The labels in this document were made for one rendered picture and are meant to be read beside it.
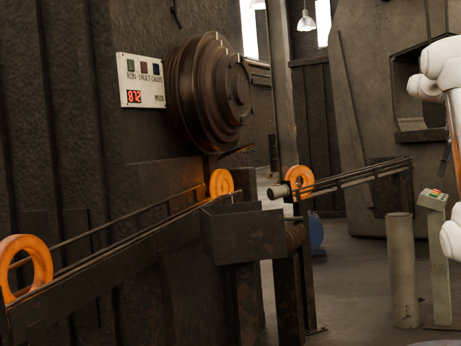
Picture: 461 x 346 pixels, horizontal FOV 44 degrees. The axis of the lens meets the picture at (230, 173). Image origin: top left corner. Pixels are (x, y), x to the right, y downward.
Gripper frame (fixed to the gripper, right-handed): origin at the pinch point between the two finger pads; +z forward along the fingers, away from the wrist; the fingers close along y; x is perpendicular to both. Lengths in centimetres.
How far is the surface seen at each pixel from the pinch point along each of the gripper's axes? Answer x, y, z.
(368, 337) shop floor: -8, 16, 79
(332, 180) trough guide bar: -45.6, -0.6, 19.2
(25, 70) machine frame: -138, 109, -4
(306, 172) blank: -56, 9, 18
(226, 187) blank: -73, 58, 25
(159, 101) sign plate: -95, 86, -4
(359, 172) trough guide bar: -36.7, -15.2, 14.0
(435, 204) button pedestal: 2.0, 4.5, 15.1
